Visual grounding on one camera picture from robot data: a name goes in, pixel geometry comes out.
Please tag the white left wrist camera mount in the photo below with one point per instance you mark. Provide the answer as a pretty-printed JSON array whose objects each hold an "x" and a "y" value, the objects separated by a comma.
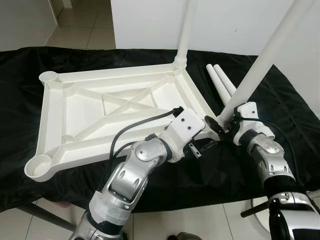
[{"x": 185, "y": 127}]

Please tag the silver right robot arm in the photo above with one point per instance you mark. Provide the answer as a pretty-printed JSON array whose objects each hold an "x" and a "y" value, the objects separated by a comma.
[{"x": 270, "y": 150}]

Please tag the white tapered plastic table leg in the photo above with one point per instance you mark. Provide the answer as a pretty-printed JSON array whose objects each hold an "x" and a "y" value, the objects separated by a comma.
[
  {"x": 226, "y": 79},
  {"x": 186, "y": 30},
  {"x": 270, "y": 55},
  {"x": 217, "y": 80}
]

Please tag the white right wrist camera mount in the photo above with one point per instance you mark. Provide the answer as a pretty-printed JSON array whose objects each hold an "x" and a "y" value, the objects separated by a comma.
[{"x": 247, "y": 109}]

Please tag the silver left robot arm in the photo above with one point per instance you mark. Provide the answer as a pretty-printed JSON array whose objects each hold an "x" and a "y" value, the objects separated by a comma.
[{"x": 125, "y": 180}]

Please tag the white plastic ribbed table top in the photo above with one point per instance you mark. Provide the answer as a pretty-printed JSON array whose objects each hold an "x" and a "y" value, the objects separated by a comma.
[{"x": 75, "y": 105}]

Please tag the grey robot right foot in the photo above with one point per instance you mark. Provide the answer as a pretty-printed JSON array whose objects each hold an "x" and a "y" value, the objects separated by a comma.
[{"x": 180, "y": 236}]

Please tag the black table cloth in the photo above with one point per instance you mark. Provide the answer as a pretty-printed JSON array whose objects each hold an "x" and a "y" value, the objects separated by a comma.
[{"x": 20, "y": 125}]

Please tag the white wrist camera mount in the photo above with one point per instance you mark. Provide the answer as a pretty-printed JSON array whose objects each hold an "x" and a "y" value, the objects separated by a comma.
[
  {"x": 247, "y": 109},
  {"x": 185, "y": 127}
]

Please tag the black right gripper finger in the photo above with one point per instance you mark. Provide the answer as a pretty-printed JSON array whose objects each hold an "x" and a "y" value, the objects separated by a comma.
[{"x": 215, "y": 128}]

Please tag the black metal frame bar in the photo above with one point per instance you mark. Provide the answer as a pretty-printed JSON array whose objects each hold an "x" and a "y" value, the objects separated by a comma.
[
  {"x": 255, "y": 207},
  {"x": 45, "y": 215}
]

